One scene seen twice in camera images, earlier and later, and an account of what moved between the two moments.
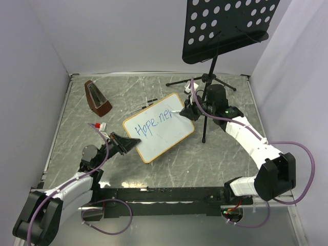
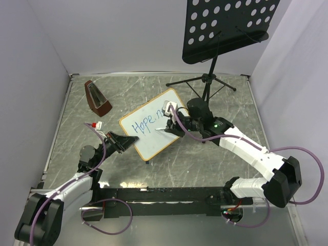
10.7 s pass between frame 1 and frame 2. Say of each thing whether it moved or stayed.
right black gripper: moved
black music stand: stayed
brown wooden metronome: stayed
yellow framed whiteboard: moved
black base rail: stayed
